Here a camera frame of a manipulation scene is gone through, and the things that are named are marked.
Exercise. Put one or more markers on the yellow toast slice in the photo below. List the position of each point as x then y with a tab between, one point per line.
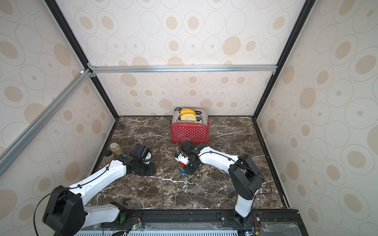
188	117
187	111

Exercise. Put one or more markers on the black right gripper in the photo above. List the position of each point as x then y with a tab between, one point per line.
190	166

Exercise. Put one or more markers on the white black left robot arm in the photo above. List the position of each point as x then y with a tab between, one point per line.
67	211

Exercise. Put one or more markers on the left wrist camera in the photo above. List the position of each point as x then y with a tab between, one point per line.
147	155

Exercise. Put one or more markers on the front yellow toast slice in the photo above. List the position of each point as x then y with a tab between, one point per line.
188	117

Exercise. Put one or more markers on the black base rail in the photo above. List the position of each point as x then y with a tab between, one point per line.
271	222

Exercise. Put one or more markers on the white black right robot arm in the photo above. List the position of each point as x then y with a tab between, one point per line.
246	177

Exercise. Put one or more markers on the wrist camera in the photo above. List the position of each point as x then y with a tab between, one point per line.
147	155
180	157

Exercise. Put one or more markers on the blue lego brick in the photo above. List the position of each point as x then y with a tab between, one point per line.
182	172

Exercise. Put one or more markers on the red polka dot toaster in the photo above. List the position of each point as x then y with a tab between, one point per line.
197	132

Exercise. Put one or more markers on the glass jar with beige lid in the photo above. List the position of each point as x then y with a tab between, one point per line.
116	149

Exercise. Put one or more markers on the horizontal aluminium frame bar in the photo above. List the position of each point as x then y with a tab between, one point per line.
181	68

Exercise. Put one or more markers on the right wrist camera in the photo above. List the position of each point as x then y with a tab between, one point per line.
180	157

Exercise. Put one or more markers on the black round lid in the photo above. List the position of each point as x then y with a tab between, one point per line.
107	153

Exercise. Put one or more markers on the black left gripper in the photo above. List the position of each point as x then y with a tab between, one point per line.
150	171

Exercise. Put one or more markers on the diagonal aluminium frame bar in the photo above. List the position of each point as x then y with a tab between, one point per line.
23	140

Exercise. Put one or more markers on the rear yellow toast slice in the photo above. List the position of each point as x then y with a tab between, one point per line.
187	111

